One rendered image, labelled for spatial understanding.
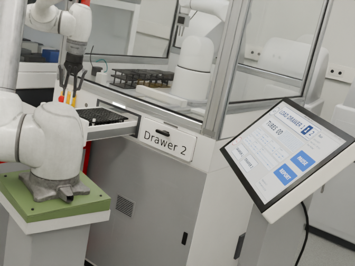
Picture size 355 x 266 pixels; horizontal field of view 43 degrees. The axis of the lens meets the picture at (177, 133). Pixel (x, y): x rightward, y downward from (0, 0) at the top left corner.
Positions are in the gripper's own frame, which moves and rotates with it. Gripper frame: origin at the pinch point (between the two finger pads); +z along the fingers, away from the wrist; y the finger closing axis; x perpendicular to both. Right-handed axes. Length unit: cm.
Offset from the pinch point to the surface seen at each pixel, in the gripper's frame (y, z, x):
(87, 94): 6.4, 2.3, 19.5
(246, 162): 68, -9, -70
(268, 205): 69, -8, -98
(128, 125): 28.8, 6.0, -6.9
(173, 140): 49, 5, -19
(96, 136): 16.7, 9.0, -21.9
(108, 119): 19.8, 4.2, -9.0
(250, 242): 76, 19, -71
